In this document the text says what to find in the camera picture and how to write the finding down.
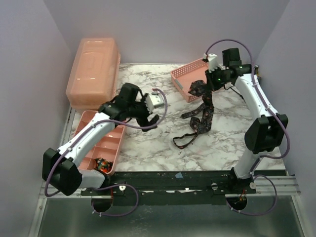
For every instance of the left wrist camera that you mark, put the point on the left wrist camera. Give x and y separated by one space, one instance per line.
153 101

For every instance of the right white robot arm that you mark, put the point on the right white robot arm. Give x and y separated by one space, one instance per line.
267 129

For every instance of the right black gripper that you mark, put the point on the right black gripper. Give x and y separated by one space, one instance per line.
211 80

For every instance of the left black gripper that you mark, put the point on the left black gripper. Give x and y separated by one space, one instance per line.
144 121

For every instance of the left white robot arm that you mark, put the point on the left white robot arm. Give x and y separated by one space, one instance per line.
60 167

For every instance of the pink translucent storage box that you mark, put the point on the pink translucent storage box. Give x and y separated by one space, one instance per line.
93 78

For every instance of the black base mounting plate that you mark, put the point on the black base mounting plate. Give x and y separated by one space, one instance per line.
171 188

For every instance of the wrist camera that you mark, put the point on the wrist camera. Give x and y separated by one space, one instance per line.
153 101
211 60

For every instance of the rolled floral tie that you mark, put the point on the rolled floral tie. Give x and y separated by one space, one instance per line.
103 165

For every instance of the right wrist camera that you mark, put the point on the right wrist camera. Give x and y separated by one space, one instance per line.
211 60

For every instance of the pink divided organizer tray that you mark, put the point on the pink divided organizer tray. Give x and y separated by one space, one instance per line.
108 148

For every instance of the aluminium rail frame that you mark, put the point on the aluminium rail frame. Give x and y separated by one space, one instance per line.
274 210

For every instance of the pink perforated basket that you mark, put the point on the pink perforated basket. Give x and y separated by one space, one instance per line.
184 76

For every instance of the dark floral necktie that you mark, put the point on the dark floral necktie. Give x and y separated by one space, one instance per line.
201 117

